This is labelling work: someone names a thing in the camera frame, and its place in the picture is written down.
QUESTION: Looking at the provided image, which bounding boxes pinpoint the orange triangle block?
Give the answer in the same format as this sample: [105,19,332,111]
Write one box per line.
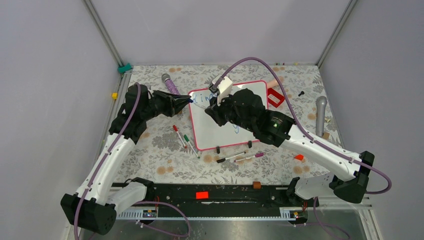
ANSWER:
[293,154,305,161]

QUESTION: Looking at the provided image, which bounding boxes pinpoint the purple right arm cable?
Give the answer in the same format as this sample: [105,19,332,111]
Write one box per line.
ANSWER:
[210,56,393,240]

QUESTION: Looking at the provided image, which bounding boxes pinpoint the green capped marker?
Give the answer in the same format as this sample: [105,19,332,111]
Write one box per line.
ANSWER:
[183,134,200,159]

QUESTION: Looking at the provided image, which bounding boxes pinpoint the yellow small cube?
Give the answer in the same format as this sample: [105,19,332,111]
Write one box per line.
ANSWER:
[111,92,118,100]

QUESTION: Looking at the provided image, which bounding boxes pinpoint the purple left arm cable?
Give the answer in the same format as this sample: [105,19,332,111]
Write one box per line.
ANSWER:
[73,82,193,240]

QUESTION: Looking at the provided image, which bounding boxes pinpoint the purple glitter microphone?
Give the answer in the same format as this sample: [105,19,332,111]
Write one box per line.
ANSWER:
[161,73,180,95]

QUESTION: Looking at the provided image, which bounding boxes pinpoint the pink framed whiteboard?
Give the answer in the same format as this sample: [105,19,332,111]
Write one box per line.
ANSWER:
[188,88,257,151]

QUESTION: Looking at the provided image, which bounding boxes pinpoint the brown small block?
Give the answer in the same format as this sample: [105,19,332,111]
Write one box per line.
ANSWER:
[252,181,262,190]

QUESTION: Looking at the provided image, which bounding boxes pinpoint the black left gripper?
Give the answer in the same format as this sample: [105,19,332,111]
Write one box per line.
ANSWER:
[142,90,192,121]

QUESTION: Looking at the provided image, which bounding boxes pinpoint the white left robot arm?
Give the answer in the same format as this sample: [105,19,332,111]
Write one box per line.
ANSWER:
[60,83,192,240]

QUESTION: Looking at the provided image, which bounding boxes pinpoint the black capped marker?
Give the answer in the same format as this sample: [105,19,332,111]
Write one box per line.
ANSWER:
[216,151,247,164]

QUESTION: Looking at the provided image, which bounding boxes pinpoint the red tape label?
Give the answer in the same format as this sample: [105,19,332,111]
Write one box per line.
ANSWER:
[195,191,209,200]

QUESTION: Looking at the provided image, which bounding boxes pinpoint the green corner clamp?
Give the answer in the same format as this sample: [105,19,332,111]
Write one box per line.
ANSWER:
[117,63,133,74]

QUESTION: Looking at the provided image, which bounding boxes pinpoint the floral patterned mat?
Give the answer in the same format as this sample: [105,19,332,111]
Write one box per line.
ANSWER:
[114,65,328,185]

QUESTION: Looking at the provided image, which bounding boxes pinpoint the red capped marker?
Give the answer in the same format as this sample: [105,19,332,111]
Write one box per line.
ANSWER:
[172,125,187,149]

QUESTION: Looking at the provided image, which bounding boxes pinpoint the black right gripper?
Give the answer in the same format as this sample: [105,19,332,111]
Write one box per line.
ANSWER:
[205,89,256,133]

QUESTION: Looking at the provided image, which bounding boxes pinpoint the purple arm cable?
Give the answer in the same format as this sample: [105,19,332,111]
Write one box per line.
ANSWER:
[210,56,393,240]
[73,82,193,240]

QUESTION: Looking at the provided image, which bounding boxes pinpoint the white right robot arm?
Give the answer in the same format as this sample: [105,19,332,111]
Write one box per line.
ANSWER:
[205,89,375,206]

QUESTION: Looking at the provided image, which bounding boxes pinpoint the silver toy microphone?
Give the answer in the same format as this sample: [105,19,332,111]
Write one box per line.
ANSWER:
[315,96,328,137]

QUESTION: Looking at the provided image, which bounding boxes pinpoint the purple capped marker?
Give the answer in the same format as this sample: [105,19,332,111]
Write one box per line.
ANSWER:
[233,152,264,163]

